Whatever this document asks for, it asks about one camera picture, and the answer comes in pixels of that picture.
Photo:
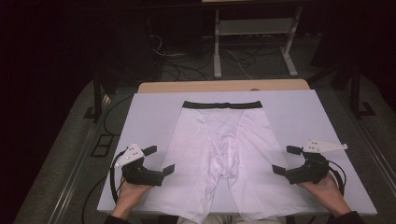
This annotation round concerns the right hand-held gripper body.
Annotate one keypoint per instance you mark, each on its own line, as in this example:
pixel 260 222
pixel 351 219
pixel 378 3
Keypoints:
pixel 311 172

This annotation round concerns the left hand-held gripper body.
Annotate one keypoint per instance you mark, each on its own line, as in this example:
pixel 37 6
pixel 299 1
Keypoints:
pixel 140 175

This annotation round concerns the white shorts with black waistband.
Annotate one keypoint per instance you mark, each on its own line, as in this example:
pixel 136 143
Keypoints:
pixel 199 149

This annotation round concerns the person's left hand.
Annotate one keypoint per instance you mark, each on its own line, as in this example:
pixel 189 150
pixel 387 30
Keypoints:
pixel 129 196

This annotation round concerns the person's right hand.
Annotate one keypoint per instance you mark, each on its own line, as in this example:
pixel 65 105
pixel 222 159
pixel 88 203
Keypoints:
pixel 328 193

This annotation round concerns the white board sheet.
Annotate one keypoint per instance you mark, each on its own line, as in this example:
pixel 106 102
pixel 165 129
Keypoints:
pixel 155 112

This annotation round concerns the black metal stand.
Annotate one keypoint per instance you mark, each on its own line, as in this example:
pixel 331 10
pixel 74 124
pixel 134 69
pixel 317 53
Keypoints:
pixel 97 99
pixel 355 93

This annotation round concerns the person's lap in light trousers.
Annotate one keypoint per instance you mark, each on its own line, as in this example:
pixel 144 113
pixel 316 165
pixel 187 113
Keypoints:
pixel 224 220

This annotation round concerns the dark cabinet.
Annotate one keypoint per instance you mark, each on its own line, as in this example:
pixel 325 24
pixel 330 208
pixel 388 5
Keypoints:
pixel 140 56

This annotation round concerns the white metal stand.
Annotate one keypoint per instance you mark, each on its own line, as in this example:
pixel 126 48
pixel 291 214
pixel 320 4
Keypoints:
pixel 217 62

